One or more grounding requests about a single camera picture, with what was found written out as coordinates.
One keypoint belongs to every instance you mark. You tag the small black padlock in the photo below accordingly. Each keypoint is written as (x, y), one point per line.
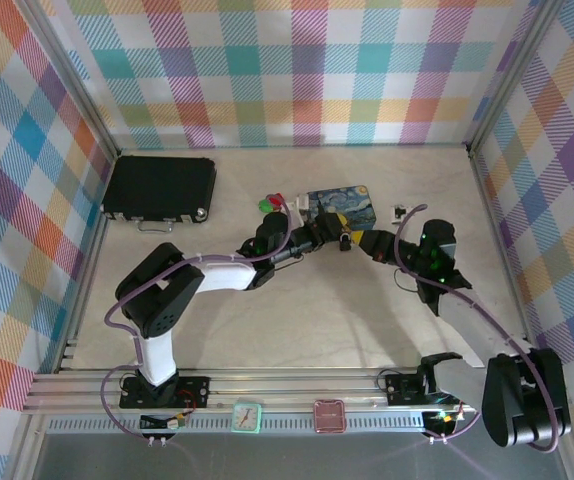
(345, 244)

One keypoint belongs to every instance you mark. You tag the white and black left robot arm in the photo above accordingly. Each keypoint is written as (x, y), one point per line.
(227, 275)

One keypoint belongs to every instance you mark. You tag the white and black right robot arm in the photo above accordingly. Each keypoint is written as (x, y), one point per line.
(472, 325)

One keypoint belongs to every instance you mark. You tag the green plastic piece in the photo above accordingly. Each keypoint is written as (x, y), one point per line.
(266, 204)

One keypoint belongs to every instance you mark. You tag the red plastic piece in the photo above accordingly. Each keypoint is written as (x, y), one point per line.
(279, 196)

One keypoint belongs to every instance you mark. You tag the black hard carrying case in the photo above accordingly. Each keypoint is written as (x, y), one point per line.
(159, 187)

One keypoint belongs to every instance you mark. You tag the pink square timer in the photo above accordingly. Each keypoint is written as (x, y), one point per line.
(329, 415)

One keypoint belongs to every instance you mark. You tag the teal square clock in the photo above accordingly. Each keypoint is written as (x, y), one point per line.
(247, 417)

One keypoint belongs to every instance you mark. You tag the aluminium side rail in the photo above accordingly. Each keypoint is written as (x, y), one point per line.
(496, 225)
(85, 260)

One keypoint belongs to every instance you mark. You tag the aluminium back rail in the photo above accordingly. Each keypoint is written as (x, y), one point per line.
(292, 146)

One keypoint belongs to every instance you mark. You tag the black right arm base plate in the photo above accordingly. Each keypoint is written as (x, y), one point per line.
(399, 387)

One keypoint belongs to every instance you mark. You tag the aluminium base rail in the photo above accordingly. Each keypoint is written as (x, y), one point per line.
(292, 390)

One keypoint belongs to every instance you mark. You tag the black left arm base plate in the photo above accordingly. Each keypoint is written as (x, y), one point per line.
(197, 390)

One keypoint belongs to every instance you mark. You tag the aluminium frame post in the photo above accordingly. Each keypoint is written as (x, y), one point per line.
(78, 85)
(512, 75)

